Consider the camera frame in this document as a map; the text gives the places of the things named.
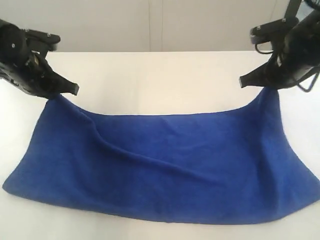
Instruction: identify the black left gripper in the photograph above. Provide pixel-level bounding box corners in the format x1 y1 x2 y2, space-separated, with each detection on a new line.
0 19 80 100

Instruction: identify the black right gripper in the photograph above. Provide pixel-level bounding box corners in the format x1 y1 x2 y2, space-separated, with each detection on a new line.
239 14 320 89

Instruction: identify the blue towel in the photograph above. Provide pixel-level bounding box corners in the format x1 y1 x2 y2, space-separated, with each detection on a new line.
2 88 320 225

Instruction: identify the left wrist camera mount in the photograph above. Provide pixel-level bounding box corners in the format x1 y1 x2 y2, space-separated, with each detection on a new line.
24 29 61 52

